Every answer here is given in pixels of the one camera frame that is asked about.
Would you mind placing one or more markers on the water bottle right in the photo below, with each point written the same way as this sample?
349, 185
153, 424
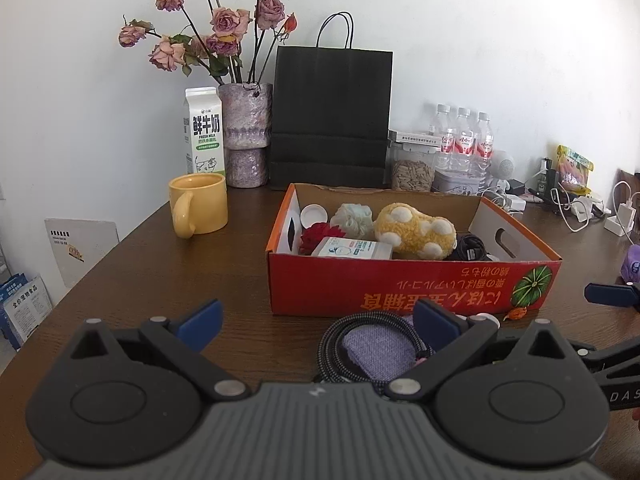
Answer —
484, 147

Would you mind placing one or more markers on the yellow ceramic mug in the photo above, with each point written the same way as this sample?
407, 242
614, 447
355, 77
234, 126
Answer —
198, 204

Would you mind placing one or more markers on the dried pink rose bouquet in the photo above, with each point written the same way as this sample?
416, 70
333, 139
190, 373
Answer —
232, 45

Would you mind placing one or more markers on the white jar lid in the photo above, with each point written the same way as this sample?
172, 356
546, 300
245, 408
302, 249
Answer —
311, 215

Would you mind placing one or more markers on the purple textured vase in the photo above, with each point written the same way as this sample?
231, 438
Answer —
246, 117

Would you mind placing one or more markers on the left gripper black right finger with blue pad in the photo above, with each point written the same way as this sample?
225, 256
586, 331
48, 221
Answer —
522, 401

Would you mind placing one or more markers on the water bottle middle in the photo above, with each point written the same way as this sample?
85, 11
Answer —
463, 141

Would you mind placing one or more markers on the flat white red box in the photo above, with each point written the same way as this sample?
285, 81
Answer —
430, 141

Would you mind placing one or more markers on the yellow spotted plush toy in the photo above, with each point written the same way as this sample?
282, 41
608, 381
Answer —
413, 234

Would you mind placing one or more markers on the black paper shopping bag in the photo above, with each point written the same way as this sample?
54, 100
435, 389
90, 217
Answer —
330, 114

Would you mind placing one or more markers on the white milk carton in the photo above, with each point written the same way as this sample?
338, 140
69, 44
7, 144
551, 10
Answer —
202, 131

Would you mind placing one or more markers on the red cardboard box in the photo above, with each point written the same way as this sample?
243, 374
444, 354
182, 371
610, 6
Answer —
519, 273

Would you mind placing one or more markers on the pale green bath pouf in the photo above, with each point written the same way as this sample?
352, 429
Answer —
355, 221

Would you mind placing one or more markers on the white charger with cable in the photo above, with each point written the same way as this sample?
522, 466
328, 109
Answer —
624, 211

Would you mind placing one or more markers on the yellow snack packet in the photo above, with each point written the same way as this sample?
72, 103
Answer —
574, 170

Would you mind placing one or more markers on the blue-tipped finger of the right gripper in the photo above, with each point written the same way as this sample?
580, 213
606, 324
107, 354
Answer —
622, 296

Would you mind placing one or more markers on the white leaflet card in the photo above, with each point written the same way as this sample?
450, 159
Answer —
78, 245

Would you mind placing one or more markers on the blue white booklet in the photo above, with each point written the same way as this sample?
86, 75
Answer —
24, 305

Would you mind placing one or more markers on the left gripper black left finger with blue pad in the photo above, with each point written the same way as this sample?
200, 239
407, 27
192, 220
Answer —
122, 397

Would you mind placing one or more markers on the purple fabric pouch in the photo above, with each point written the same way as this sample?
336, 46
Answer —
375, 351

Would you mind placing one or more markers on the white wet wipes pack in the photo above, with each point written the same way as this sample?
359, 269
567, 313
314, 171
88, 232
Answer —
346, 248

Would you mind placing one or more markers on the white round robot toy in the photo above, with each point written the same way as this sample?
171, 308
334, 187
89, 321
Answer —
500, 171

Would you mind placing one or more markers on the water bottle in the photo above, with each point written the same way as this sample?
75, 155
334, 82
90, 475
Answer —
442, 128
463, 141
484, 147

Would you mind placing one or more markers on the white round button disc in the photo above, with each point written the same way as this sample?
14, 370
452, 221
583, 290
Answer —
484, 317

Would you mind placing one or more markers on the clear jar of seeds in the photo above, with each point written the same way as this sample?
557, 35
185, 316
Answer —
412, 168

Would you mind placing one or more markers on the water bottle left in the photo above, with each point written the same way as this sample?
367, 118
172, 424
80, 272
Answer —
442, 128

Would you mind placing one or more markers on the small metal tin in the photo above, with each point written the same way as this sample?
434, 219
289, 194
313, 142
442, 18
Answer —
456, 182

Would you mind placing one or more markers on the red rose flower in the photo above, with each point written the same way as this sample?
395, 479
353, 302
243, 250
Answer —
313, 236

